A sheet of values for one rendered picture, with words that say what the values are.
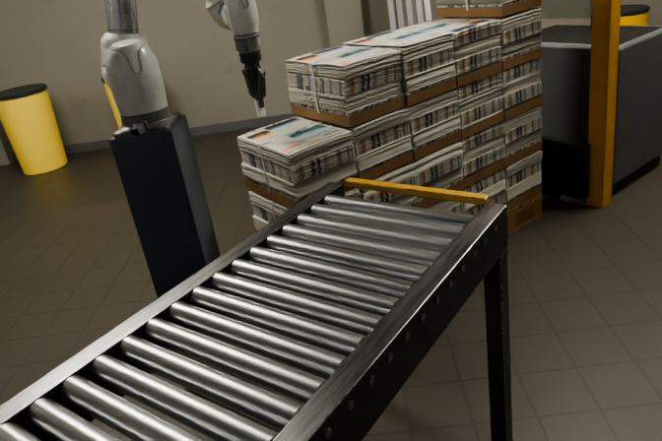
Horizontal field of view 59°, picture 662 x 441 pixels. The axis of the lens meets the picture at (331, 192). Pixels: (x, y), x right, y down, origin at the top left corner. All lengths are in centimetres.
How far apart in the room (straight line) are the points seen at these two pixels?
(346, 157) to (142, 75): 77
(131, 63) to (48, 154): 371
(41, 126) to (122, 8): 348
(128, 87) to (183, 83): 362
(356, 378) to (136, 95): 121
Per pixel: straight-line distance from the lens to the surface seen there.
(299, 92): 237
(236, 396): 106
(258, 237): 153
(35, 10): 583
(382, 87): 226
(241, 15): 204
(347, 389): 101
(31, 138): 552
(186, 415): 107
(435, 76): 244
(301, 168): 206
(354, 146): 218
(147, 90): 193
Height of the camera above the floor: 147
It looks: 23 degrees down
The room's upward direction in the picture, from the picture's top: 9 degrees counter-clockwise
